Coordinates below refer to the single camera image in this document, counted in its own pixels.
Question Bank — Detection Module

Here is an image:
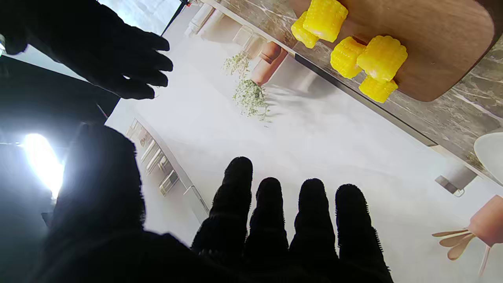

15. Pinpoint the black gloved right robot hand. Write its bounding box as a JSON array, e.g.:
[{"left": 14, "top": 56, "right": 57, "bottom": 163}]
[{"left": 0, "top": 0, "right": 174, "bottom": 100}]

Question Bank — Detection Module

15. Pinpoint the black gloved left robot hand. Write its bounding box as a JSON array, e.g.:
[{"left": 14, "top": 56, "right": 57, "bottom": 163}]
[{"left": 35, "top": 123, "right": 394, "bottom": 283}]

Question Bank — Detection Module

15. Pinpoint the yellow corn chunk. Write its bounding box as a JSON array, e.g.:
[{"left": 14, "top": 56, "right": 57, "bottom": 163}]
[
  {"left": 291, "top": 11, "right": 319, "bottom": 49},
  {"left": 358, "top": 75, "right": 398, "bottom": 103},
  {"left": 303, "top": 0, "right": 349, "bottom": 43},
  {"left": 330, "top": 36, "right": 367, "bottom": 79},
  {"left": 356, "top": 35, "right": 408, "bottom": 82}
]

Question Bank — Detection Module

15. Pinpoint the black tripod stand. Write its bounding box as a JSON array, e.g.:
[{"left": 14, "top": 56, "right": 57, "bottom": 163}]
[{"left": 160, "top": 0, "right": 193, "bottom": 37}]

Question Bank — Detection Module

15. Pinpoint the printed kitchen scene backdrop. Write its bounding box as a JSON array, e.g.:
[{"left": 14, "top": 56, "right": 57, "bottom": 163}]
[{"left": 106, "top": 0, "right": 503, "bottom": 283}]

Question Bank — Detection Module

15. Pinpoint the brown wooden cutting board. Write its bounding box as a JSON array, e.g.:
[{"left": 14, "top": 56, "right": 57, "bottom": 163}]
[{"left": 289, "top": 0, "right": 496, "bottom": 103}]

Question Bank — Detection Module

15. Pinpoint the white round plate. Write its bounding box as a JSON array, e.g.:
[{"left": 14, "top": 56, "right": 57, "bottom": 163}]
[{"left": 474, "top": 132, "right": 503, "bottom": 185}]

